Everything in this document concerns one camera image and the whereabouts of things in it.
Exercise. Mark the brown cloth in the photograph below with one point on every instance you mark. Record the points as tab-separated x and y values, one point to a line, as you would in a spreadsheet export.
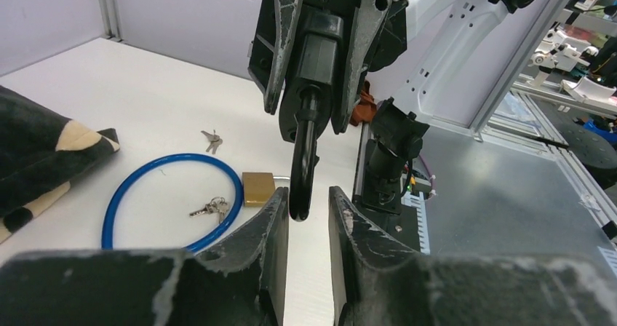
365	109

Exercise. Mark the black padlock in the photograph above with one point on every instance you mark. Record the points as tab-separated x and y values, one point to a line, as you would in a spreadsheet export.
311	85

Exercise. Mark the blue lock keys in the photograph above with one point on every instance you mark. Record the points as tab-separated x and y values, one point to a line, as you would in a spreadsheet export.
217	206

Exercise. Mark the black floral pillow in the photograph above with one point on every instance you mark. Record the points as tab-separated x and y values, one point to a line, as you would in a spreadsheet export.
42	154

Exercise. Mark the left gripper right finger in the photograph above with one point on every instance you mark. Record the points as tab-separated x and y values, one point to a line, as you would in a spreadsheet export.
377	280

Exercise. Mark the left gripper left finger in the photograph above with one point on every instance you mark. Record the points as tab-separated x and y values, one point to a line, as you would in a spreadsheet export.
238	281

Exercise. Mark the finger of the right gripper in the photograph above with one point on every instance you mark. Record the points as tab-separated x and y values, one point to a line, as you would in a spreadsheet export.
367	24
271	48

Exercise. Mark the loose keys right side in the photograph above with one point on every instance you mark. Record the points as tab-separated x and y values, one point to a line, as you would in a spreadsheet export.
214	141

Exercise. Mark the blue cable lock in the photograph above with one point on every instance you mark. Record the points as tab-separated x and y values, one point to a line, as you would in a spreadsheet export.
151	207

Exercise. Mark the large brass padlock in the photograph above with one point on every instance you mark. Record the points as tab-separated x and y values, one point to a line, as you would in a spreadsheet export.
259	187

